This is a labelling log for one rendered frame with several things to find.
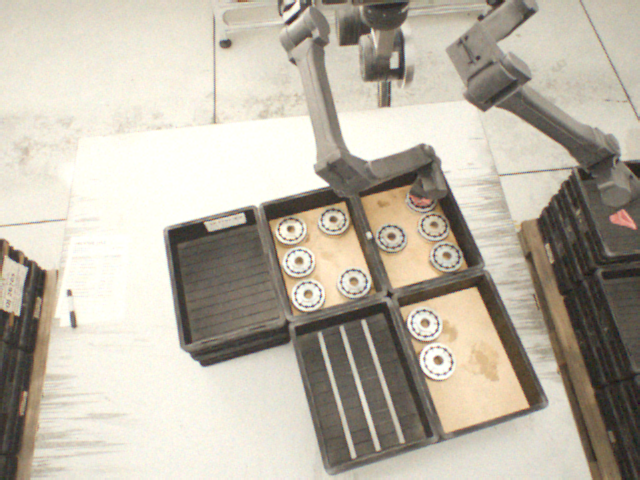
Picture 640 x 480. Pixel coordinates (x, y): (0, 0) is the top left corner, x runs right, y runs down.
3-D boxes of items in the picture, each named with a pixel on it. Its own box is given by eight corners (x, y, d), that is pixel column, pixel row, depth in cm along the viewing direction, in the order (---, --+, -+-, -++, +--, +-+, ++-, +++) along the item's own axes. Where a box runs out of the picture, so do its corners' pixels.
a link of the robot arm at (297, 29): (298, -6, 118) (282, 9, 121) (301, 25, 114) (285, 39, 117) (324, 17, 125) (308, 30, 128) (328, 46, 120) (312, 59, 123)
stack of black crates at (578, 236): (532, 219, 241) (571, 165, 201) (593, 212, 242) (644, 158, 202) (558, 298, 223) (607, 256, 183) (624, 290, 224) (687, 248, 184)
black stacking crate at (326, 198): (262, 221, 168) (257, 204, 158) (347, 200, 171) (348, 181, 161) (291, 333, 151) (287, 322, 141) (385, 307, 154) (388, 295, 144)
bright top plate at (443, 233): (413, 216, 163) (414, 215, 162) (443, 210, 164) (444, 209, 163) (423, 243, 158) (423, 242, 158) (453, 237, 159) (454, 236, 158)
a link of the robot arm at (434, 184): (426, 141, 141) (401, 155, 146) (435, 176, 136) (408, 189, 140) (448, 158, 149) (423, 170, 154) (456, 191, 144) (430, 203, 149)
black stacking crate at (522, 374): (386, 308, 154) (390, 295, 144) (477, 283, 157) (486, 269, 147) (433, 443, 136) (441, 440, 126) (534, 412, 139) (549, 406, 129)
